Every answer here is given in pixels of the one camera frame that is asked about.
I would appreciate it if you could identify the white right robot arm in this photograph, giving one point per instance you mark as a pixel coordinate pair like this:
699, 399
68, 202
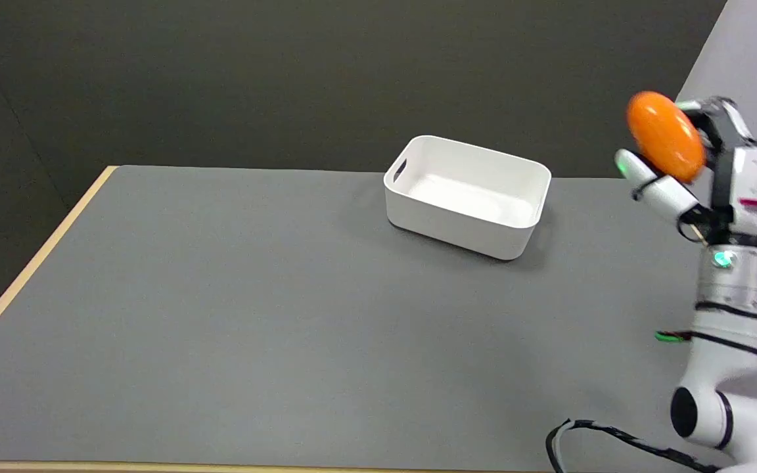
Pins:
730, 328

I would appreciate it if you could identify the orange mango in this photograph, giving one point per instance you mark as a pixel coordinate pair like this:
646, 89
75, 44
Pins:
664, 135

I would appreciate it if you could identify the white plastic box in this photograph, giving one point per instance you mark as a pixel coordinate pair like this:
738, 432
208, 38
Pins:
467, 197

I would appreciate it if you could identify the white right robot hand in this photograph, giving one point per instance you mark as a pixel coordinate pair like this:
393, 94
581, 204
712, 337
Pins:
740, 190

